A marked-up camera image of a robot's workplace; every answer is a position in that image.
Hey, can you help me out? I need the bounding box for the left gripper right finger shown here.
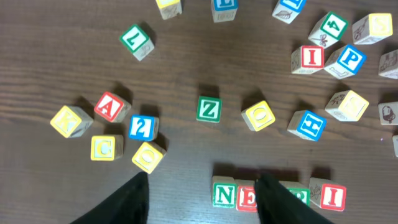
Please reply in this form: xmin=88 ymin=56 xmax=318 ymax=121
xmin=254 ymin=174 xmax=333 ymax=224

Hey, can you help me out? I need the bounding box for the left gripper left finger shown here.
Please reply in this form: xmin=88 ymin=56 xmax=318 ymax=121
xmin=74 ymin=172 xmax=149 ymax=224

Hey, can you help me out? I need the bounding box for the red E block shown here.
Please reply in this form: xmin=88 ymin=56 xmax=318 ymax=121
xmin=235 ymin=179 xmax=257 ymax=212

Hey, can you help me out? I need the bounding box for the green R block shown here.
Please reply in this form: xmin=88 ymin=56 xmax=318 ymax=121
xmin=279 ymin=181 xmax=310 ymax=206

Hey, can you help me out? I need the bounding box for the green N block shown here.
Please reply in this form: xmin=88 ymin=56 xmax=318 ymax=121
xmin=211 ymin=175 xmax=238 ymax=208

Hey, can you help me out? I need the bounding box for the red 1 block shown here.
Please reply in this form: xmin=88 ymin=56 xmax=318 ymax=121
xmin=309 ymin=177 xmax=346 ymax=212

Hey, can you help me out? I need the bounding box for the blue P block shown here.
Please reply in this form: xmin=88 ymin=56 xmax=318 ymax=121
xmin=324 ymin=44 xmax=367 ymax=80

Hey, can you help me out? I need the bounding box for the yellow block bottom left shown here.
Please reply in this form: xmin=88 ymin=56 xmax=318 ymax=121
xmin=132 ymin=142 xmax=167 ymax=174

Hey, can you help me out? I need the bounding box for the yellow C block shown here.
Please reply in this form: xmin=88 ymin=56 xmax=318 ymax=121
xmin=90 ymin=135 xmax=124 ymax=161

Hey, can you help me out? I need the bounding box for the blue 2 block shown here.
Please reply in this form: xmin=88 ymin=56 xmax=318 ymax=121
xmin=129 ymin=114 xmax=159 ymax=141

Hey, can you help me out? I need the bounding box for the blue E block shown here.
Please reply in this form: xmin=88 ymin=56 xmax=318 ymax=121
xmin=287 ymin=110 xmax=327 ymax=141

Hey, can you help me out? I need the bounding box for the red A block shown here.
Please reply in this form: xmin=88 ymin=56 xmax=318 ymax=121
xmin=94 ymin=91 xmax=131 ymax=123

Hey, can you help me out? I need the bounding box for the yellow block far left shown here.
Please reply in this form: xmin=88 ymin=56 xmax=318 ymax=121
xmin=50 ymin=105 xmax=94 ymax=138

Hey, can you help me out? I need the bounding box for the green Z block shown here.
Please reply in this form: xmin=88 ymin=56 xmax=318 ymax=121
xmin=196 ymin=96 xmax=222 ymax=123

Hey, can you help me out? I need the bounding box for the yellow S block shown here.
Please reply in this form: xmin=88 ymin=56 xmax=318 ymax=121
xmin=325 ymin=90 xmax=369 ymax=122

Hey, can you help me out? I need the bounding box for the yellow block right centre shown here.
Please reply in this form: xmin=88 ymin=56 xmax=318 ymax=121
xmin=378 ymin=101 xmax=398 ymax=125

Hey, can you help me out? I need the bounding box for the red I block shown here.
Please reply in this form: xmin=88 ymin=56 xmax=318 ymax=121
xmin=291 ymin=45 xmax=325 ymax=75

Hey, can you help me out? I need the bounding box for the green L block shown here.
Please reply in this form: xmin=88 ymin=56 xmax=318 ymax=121
xmin=119 ymin=24 xmax=155 ymax=61

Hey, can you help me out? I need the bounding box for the green 4 block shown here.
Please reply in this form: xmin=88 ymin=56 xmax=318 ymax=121
xmin=308 ymin=11 xmax=349 ymax=49

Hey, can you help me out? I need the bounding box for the blue tilted L block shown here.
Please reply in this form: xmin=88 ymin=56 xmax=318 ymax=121
xmin=272 ymin=0 xmax=307 ymax=24

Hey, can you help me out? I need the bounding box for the yellow block top centre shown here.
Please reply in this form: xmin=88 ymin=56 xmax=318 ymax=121
xmin=352 ymin=13 xmax=393 ymax=45

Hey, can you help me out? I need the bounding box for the plain yellow block top left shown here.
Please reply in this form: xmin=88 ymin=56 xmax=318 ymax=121
xmin=156 ymin=0 xmax=182 ymax=20

